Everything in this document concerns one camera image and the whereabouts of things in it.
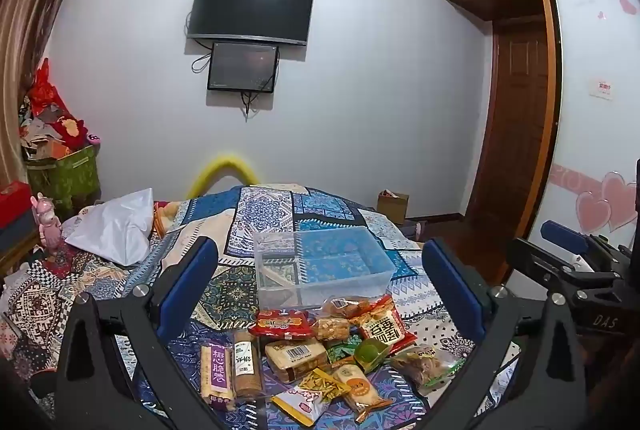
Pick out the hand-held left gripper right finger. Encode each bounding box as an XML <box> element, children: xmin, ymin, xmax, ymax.
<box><xmin>422</xmin><ymin>237</ymin><xmax>588</xmax><ymax>430</ymax></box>

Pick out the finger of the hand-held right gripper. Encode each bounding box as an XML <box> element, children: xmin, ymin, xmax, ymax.
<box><xmin>541</xmin><ymin>220</ymin><xmax>633</xmax><ymax>271</ymax></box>
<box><xmin>506</xmin><ymin>237</ymin><xmax>621</xmax><ymax>305</ymax></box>

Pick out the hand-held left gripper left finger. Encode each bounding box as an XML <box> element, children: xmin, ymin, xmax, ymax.
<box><xmin>55</xmin><ymin>236</ymin><xmax>221</xmax><ymax>430</ymax></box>

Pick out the red yellow label snack bag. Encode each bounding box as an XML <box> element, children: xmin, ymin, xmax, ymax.
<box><xmin>350</xmin><ymin>296</ymin><xmax>418</xmax><ymax>356</ymax></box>

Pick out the red snack packet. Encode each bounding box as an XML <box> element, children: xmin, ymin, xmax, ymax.
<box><xmin>248</xmin><ymin>308</ymin><xmax>317</xmax><ymax>340</ymax></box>

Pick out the clear plastic storage container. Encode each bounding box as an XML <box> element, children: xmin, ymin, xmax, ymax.
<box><xmin>252</xmin><ymin>226</ymin><xmax>412</xmax><ymax>311</ymax></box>

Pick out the bread packet with barcode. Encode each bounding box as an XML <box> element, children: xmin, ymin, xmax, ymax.
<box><xmin>264</xmin><ymin>337</ymin><xmax>330</xmax><ymax>383</ymax></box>

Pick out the clear packet of brown snacks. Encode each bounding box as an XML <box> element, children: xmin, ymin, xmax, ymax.
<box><xmin>390</xmin><ymin>345</ymin><xmax>466</xmax><ymax>396</ymax></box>

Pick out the clear packet of fried snacks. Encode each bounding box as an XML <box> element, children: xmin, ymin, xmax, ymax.
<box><xmin>320</xmin><ymin>295</ymin><xmax>373</xmax><ymax>321</ymax></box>

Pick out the white plastic bag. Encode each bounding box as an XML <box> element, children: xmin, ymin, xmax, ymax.
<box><xmin>64</xmin><ymin>187</ymin><xmax>155</xmax><ymax>267</ymax></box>

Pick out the purple label biscuit roll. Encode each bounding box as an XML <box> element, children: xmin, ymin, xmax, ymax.
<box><xmin>201</xmin><ymin>341</ymin><xmax>237</xmax><ymax>411</ymax></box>

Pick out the patterned patchwork blanket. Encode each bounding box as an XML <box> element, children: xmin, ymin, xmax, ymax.
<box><xmin>0</xmin><ymin>182</ymin><xmax>521</xmax><ymax>430</ymax></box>

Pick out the brown biscuit roll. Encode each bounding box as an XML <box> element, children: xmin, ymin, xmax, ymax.
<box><xmin>232</xmin><ymin>329</ymin><xmax>265</xmax><ymax>401</ymax></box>

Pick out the small cardboard box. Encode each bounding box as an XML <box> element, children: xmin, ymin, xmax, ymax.
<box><xmin>376</xmin><ymin>190</ymin><xmax>411</xmax><ymax>225</ymax></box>

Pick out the green cake cup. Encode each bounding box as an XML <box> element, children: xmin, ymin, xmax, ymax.
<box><xmin>354</xmin><ymin>339</ymin><xmax>393</xmax><ymax>373</ymax></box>

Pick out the white sliding wardrobe door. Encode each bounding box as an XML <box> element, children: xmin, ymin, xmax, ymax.
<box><xmin>530</xmin><ymin>0</ymin><xmax>640</xmax><ymax>255</ymax></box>

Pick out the brown wooden door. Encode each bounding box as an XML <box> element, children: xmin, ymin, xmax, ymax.
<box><xmin>467</xmin><ymin>17</ymin><xmax>551</xmax><ymax>283</ymax></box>

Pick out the yellow foam tube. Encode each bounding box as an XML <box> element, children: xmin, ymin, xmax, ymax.
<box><xmin>186</xmin><ymin>152</ymin><xmax>261</xmax><ymax>201</ymax></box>

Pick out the small green candy packet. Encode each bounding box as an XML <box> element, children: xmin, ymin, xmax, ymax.
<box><xmin>326</xmin><ymin>341</ymin><xmax>358</xmax><ymax>363</ymax></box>

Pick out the clear packet of nut brittle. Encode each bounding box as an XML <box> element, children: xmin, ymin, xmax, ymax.
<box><xmin>314</xmin><ymin>316</ymin><xmax>353</xmax><ymax>342</ymax></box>

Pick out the cream cake packet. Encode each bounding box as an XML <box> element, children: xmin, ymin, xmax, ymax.
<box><xmin>332</xmin><ymin>362</ymin><xmax>393</xmax><ymax>422</ymax></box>

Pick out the pink figurine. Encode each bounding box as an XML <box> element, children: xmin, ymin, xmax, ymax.
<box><xmin>31</xmin><ymin>192</ymin><xmax>63</xmax><ymax>255</ymax></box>

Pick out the yellow snack stick packet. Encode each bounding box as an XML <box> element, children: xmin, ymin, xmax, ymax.
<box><xmin>270</xmin><ymin>385</ymin><xmax>331</xmax><ymax>428</ymax></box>

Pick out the green storage box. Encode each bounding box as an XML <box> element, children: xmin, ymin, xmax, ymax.
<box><xmin>25</xmin><ymin>145</ymin><xmax>101</xmax><ymax>215</ymax></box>

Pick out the red plush toy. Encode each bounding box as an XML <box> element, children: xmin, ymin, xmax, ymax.
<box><xmin>50</xmin><ymin>112</ymin><xmax>101</xmax><ymax>151</ymax></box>

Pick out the red box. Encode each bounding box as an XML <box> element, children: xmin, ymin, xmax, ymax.
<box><xmin>0</xmin><ymin>182</ymin><xmax>33</xmax><ymax>231</ymax></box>

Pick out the red cloth decoration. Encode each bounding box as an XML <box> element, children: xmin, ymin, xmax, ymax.
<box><xmin>27</xmin><ymin>58</ymin><xmax>71</xmax><ymax>111</ymax></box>

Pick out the brown curtain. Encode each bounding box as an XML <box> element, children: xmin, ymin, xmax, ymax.
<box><xmin>0</xmin><ymin>0</ymin><xmax>96</xmax><ymax>191</ymax></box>

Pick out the small black wall monitor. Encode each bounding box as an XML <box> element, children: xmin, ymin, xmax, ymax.
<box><xmin>207</xmin><ymin>41</ymin><xmax>280</xmax><ymax>94</ymax></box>

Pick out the wall-mounted black television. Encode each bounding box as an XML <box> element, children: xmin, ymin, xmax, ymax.
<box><xmin>186</xmin><ymin>0</ymin><xmax>316</xmax><ymax>46</ymax></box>

